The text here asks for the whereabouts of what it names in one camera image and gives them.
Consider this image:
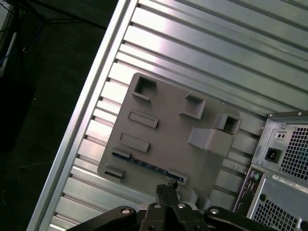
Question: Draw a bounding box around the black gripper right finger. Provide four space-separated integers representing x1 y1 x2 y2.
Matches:
167 180 277 231

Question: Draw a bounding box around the grey power supply unit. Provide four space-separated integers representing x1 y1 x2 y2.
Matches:
252 117 308 180

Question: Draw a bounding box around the black PC case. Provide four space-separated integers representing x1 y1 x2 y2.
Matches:
232 111 308 231

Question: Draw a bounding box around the grey parts rack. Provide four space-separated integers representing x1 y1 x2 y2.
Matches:
97 72 242 211

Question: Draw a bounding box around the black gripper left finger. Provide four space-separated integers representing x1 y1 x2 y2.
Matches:
95 184 169 231

